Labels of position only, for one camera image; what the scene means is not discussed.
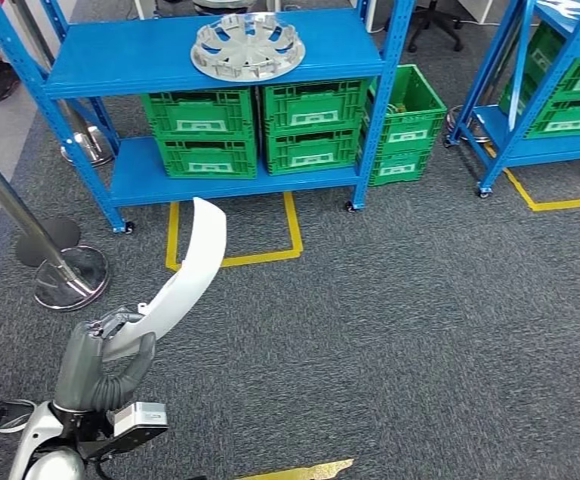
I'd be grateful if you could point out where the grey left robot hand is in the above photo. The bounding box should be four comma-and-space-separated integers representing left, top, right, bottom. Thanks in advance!
52, 305, 157, 416

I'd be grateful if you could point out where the white curved car trim part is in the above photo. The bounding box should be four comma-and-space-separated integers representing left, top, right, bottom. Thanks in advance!
101, 195, 228, 364

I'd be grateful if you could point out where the blue metal shelf rack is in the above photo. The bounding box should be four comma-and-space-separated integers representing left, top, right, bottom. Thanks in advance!
444, 0, 580, 199
0, 0, 417, 235

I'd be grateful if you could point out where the chrome barrier stanchion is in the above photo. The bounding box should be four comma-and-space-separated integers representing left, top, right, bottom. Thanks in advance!
0, 135, 111, 313
9, 0, 116, 169

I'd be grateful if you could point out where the person's teal shoe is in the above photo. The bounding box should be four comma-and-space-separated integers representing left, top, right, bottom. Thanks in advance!
0, 398, 37, 441

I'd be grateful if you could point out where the grey plastic wheel cover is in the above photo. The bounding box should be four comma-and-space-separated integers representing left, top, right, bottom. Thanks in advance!
190, 11, 307, 85

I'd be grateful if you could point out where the chrome stool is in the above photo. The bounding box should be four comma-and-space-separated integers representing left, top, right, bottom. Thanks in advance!
192, 0, 257, 19

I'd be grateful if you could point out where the chrome stanchion base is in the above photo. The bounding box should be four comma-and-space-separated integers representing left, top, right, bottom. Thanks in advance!
444, 103, 492, 146

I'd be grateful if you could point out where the black office chair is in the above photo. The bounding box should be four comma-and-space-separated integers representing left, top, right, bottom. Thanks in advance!
406, 0, 464, 55

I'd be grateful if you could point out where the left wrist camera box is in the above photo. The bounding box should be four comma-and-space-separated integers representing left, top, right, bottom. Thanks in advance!
76, 401, 170, 464

